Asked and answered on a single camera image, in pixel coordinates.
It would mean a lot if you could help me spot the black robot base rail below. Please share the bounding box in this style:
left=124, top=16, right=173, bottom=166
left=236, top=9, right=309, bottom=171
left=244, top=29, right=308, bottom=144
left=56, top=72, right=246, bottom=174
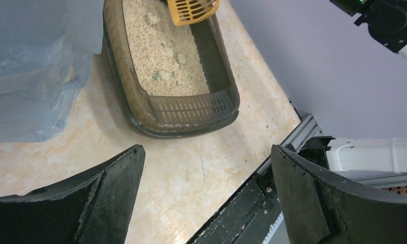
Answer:
left=187, top=170, right=281, bottom=243

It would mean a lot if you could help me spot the beige pellet cat litter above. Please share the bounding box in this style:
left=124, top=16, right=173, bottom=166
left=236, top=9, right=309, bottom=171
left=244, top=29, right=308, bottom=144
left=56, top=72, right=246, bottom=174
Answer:
left=122, top=0, right=210, bottom=97

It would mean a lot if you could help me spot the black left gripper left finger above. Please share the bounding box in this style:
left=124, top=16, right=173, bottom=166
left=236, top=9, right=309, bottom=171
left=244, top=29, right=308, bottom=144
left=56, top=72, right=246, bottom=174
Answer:
left=0, top=144, right=146, bottom=243

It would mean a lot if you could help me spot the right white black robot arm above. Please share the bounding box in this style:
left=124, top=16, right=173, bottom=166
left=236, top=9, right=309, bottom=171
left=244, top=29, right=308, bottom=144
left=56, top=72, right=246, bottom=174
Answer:
left=298, top=1, right=407, bottom=176

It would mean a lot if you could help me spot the blue plastic trash bag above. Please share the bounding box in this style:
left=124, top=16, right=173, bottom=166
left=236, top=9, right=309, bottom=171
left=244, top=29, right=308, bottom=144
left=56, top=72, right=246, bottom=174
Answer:
left=0, top=1, right=104, bottom=143

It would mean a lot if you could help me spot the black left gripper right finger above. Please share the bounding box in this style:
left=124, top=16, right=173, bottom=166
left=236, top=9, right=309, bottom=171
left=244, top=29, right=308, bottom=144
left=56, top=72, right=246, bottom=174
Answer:
left=271, top=145, right=407, bottom=243

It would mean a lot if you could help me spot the yellow plastic litter scoop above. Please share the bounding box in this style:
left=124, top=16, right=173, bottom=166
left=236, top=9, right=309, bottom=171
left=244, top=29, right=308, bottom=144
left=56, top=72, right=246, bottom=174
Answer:
left=167, top=0, right=220, bottom=26

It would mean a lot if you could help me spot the grey plastic litter box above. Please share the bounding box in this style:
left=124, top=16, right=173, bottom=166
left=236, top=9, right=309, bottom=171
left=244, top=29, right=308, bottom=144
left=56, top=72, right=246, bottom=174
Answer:
left=103, top=1, right=240, bottom=138

